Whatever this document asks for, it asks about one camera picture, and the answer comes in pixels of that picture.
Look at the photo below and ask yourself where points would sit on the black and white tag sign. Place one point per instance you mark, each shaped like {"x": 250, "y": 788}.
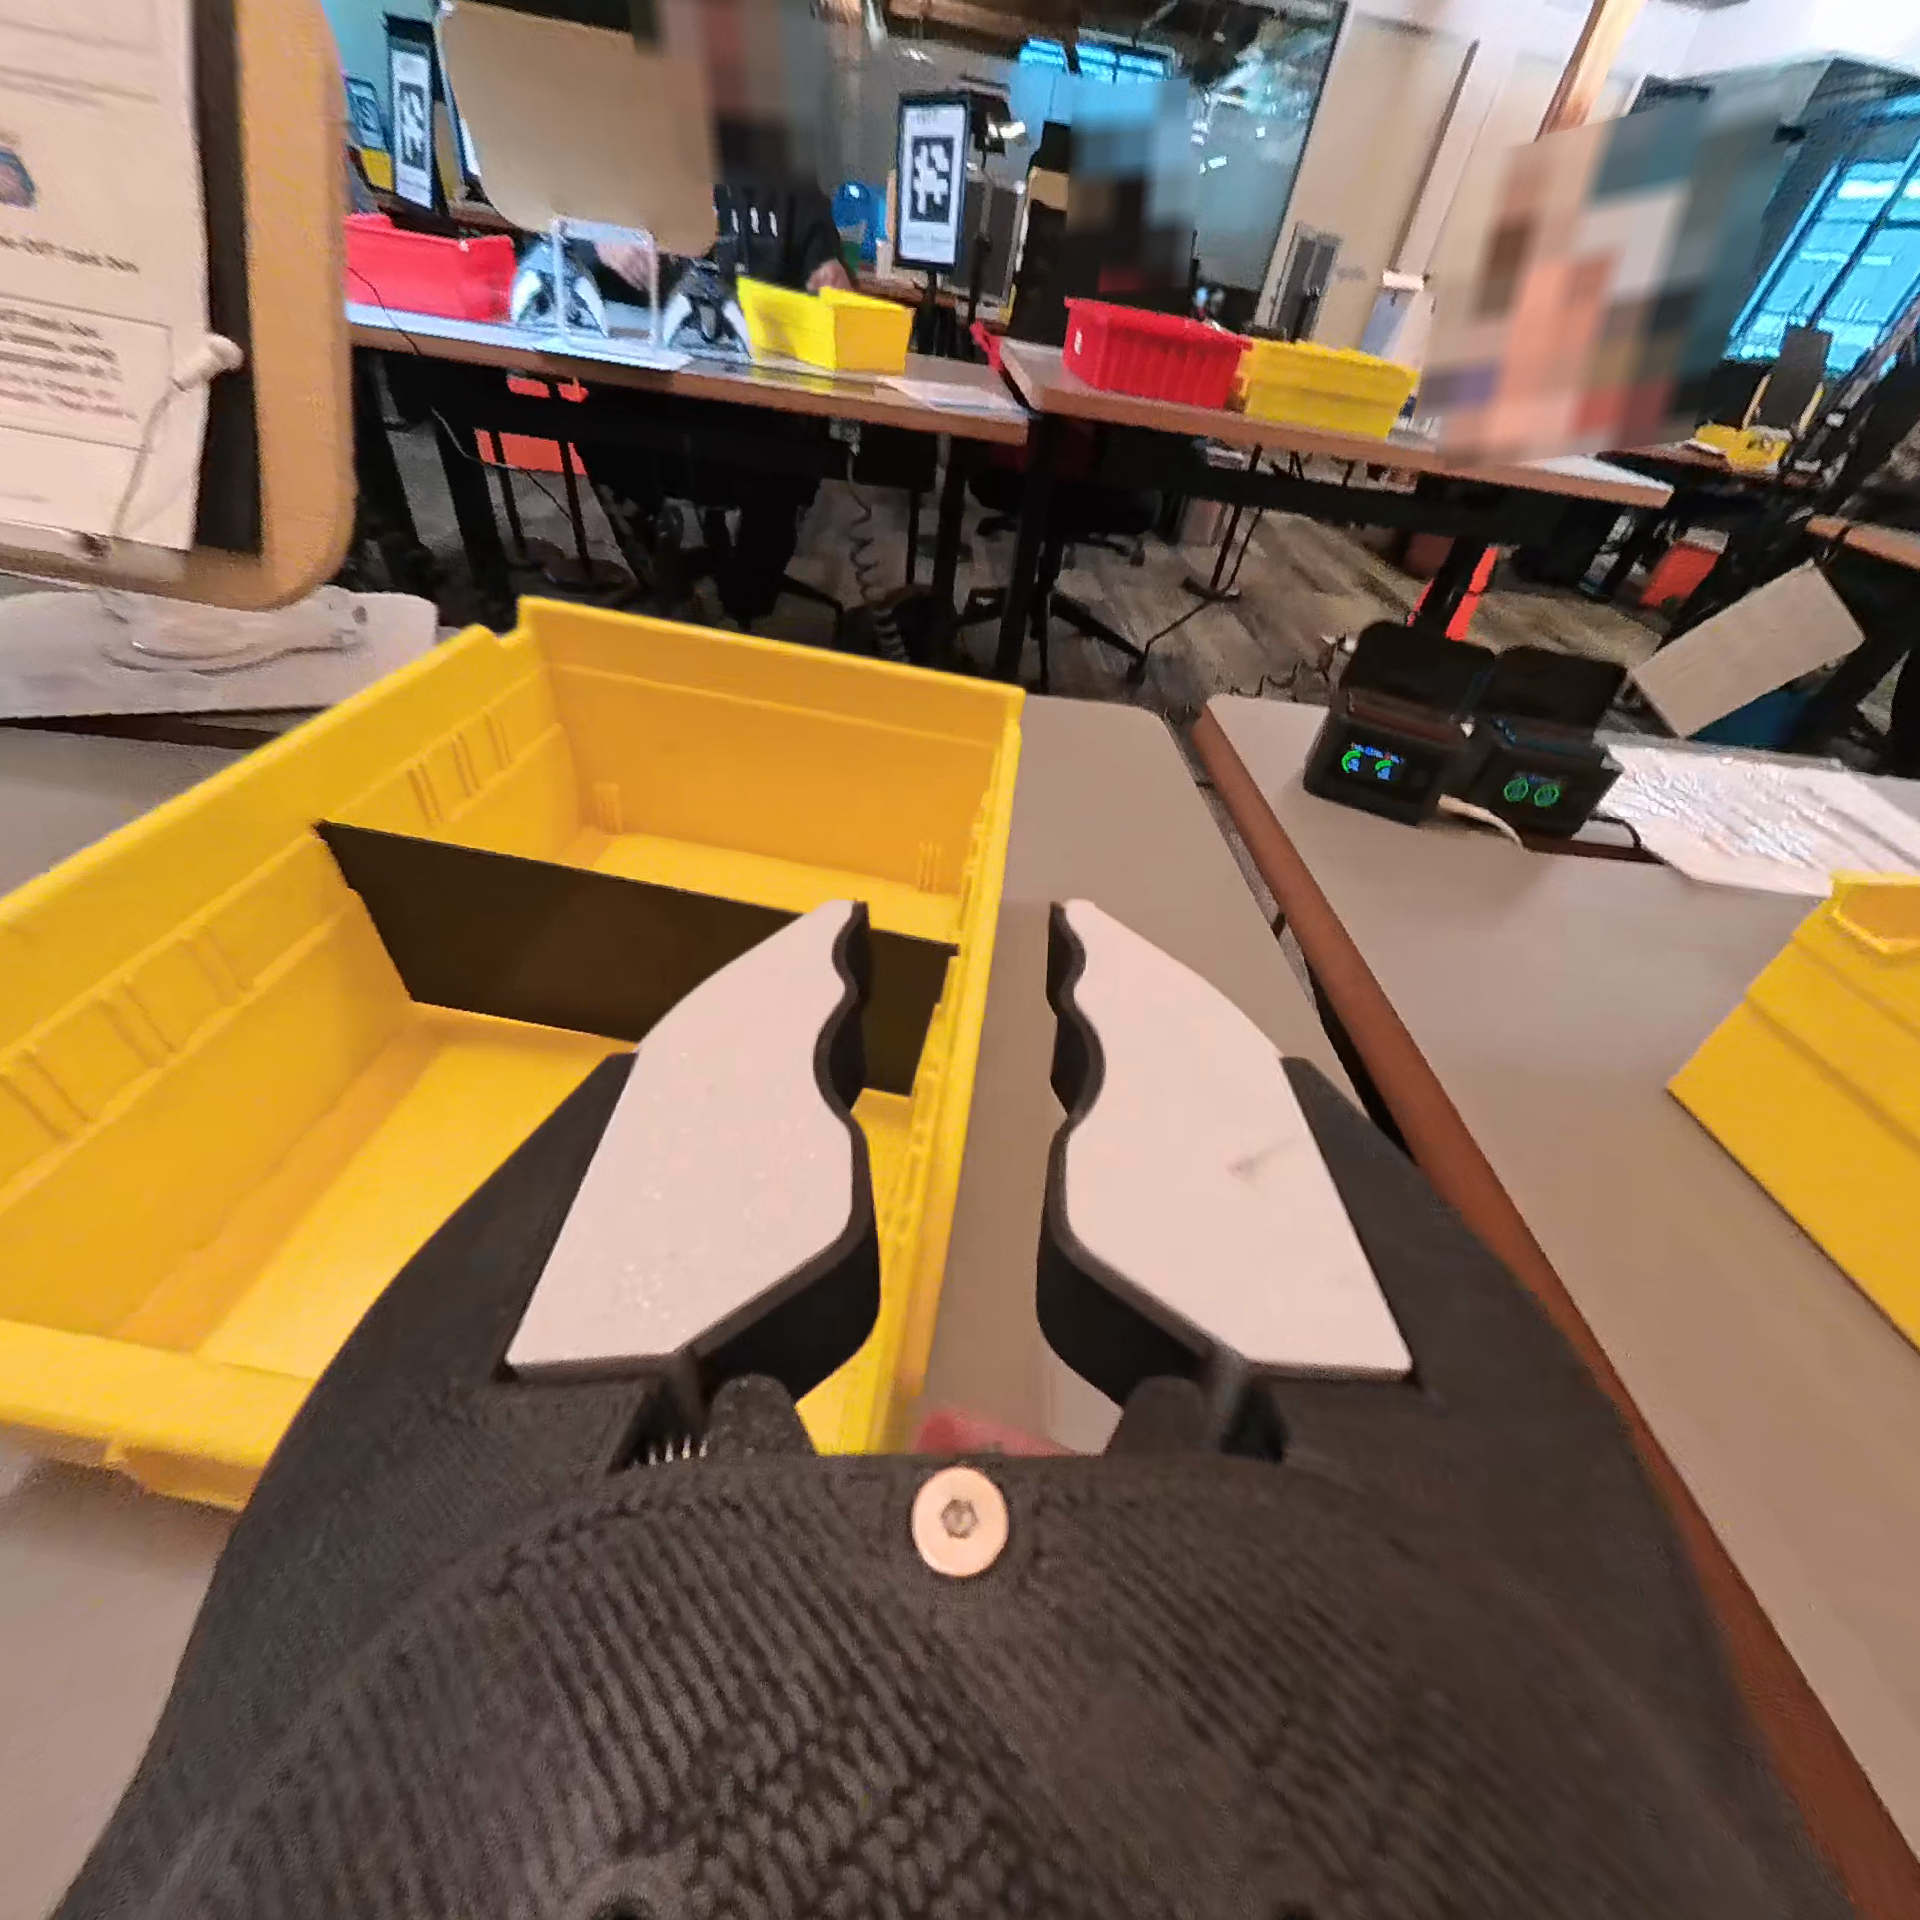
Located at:
{"x": 930, "y": 182}
{"x": 412, "y": 112}

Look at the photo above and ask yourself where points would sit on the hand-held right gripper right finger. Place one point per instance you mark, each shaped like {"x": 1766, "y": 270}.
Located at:
{"x": 1214, "y": 1155}

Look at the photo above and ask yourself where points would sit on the black charger with display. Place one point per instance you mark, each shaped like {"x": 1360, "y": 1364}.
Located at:
{"x": 1389, "y": 735}
{"x": 1546, "y": 751}

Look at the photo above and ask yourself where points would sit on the black bin divider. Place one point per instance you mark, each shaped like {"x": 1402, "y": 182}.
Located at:
{"x": 541, "y": 932}

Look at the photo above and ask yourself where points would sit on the instruction sheet on wooden stand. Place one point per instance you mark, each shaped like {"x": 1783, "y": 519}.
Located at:
{"x": 293, "y": 301}

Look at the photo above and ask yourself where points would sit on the grippers on clear stand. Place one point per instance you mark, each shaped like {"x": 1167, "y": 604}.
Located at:
{"x": 629, "y": 301}

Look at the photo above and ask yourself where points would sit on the red plastic bin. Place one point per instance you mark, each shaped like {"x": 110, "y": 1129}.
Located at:
{"x": 1148, "y": 353}
{"x": 429, "y": 270}

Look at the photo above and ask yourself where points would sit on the white stand base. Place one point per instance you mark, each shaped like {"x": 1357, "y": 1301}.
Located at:
{"x": 225, "y": 645}

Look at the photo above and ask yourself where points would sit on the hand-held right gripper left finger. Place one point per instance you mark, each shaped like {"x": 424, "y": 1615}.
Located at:
{"x": 705, "y": 1155}

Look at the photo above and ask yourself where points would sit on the grey flat board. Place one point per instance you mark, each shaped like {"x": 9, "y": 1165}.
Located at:
{"x": 1748, "y": 648}

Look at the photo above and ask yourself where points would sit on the neighbouring grey desk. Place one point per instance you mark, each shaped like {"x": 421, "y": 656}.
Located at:
{"x": 1576, "y": 1051}

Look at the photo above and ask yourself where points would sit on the printed instruction sheet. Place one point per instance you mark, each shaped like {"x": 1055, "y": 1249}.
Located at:
{"x": 89, "y": 301}

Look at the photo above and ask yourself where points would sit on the white crinkled sheet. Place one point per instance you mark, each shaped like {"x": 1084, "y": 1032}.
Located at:
{"x": 1756, "y": 819}

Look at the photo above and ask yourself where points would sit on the yellow plastic bin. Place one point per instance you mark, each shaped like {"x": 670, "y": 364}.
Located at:
{"x": 1329, "y": 389}
{"x": 1815, "y": 1079}
{"x": 825, "y": 328}
{"x": 225, "y": 1142}

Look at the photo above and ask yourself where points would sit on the long brown-edged table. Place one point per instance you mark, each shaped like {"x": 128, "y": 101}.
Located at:
{"x": 674, "y": 375}

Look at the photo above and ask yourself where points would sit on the wooden board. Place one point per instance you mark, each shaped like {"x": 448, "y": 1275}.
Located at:
{"x": 580, "y": 119}

